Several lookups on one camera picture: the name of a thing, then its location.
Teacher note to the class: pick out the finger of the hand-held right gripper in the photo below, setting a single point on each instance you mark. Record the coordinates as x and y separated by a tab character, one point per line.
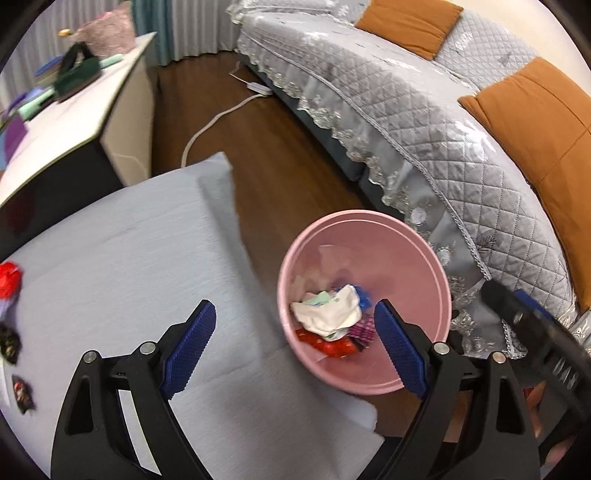
535	307
503	300

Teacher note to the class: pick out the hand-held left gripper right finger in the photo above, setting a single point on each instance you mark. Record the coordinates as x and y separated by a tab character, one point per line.
401	355

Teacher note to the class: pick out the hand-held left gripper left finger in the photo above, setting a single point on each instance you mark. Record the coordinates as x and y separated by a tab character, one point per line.
189	346

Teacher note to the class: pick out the purple snack wrapper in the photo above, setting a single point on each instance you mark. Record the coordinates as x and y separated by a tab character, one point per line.
362	330

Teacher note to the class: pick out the blue plastic bag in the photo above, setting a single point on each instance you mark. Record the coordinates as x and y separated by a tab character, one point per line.
364	299

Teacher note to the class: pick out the pink plastic bin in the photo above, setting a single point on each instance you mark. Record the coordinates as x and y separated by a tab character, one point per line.
369	258

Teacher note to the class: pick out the dark wrapper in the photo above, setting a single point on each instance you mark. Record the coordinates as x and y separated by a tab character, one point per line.
9	342
23	393

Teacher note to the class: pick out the orange cushion with cross seam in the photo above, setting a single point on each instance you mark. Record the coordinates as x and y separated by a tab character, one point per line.
545	138

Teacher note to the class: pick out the grey quilted sofa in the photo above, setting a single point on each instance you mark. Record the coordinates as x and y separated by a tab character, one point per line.
392	115

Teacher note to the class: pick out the white coffee table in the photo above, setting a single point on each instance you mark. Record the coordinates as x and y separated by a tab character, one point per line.
78	120

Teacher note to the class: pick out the white power strip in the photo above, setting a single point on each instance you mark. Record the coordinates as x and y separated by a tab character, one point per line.
259	88

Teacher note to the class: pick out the mint green mat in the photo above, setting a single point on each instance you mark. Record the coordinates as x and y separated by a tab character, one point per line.
39	99

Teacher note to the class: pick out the plain orange cushion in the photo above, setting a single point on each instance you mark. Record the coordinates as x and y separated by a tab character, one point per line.
406	23

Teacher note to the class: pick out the grey curtain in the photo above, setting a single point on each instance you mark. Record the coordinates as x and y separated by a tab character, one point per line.
32	50
198	27

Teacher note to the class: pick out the pink quilted bag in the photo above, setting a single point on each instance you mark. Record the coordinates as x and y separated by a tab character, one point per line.
111	27

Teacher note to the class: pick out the small yellow object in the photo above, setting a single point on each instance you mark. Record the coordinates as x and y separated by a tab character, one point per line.
64	32

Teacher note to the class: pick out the teal curtain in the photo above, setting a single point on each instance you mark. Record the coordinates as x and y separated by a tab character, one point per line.
154	9

